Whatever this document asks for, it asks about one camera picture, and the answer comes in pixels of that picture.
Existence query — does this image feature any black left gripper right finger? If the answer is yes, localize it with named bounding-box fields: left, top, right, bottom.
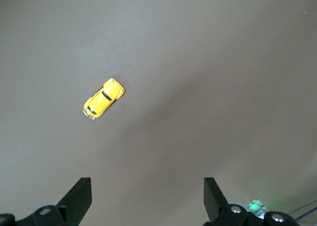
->
left=203, top=177, right=299, bottom=226

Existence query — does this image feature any yellow beetle toy car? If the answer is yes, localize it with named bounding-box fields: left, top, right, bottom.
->
left=82, top=77, right=125, bottom=121

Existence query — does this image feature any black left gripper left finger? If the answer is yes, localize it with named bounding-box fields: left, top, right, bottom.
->
left=0, top=177, right=93, bottom=226

